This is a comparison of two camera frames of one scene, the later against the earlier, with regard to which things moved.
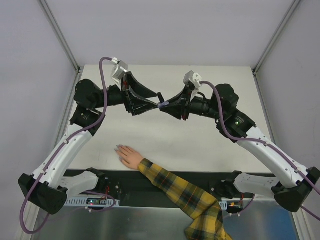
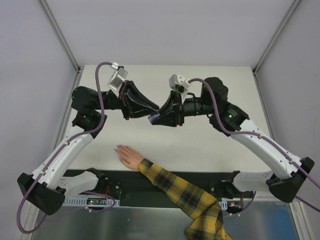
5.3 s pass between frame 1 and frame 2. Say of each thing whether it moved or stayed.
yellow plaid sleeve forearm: stayed
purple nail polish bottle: moved
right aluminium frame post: stayed
